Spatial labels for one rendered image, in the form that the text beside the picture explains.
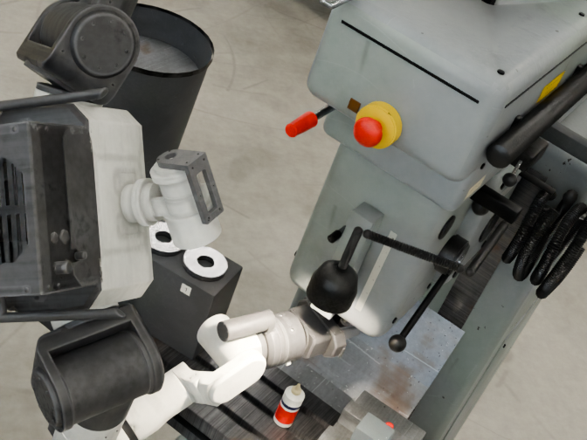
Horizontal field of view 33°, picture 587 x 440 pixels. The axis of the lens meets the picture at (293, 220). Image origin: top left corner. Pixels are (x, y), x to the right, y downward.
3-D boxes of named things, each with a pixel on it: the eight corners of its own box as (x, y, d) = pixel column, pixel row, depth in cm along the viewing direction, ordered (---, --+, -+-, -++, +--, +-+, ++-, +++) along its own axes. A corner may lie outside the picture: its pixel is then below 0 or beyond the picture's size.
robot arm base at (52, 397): (45, 439, 130) (66, 430, 120) (10, 348, 131) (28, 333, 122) (147, 396, 138) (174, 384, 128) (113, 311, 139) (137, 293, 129)
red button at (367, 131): (370, 155, 126) (382, 130, 123) (345, 139, 127) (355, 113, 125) (383, 147, 128) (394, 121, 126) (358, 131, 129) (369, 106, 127)
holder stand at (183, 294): (191, 361, 201) (216, 292, 189) (104, 307, 205) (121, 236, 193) (221, 329, 210) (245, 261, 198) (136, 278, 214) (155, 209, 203)
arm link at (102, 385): (63, 450, 131) (77, 409, 121) (36, 392, 135) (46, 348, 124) (141, 415, 137) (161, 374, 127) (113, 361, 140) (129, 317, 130)
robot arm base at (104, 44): (37, 97, 119) (126, 116, 125) (61, -9, 117) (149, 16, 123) (8, 81, 131) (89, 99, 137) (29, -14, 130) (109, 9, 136)
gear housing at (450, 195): (452, 219, 140) (480, 164, 134) (315, 132, 147) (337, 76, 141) (535, 142, 165) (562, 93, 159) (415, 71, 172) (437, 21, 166)
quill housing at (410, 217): (376, 351, 162) (451, 203, 143) (278, 281, 168) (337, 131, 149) (426, 299, 177) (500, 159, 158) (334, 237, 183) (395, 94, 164)
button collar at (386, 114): (385, 157, 128) (402, 120, 125) (348, 134, 130) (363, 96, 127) (392, 152, 130) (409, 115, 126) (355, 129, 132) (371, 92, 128)
